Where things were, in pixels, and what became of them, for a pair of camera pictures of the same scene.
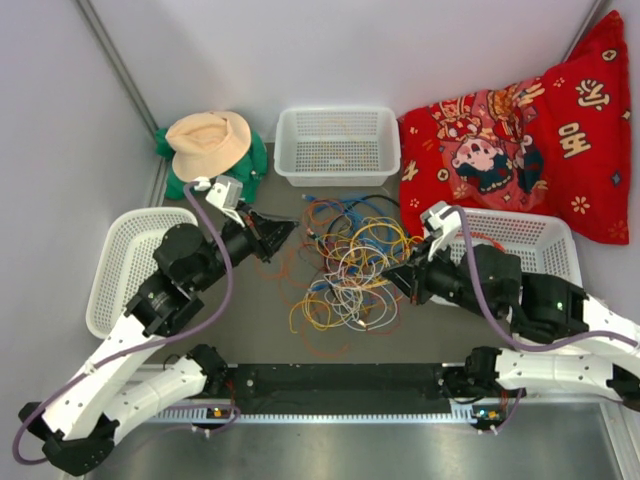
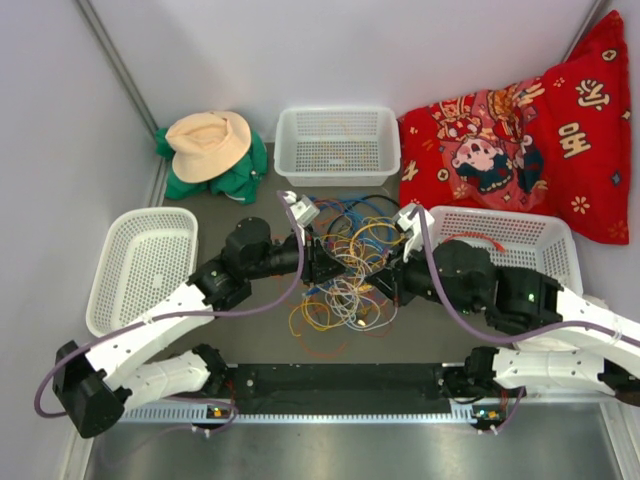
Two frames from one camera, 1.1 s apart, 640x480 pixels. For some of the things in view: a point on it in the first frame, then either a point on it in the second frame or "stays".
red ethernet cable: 491,239 stays
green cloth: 250,170 stays
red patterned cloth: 558,144 stays
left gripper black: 266,236 -> 319,266
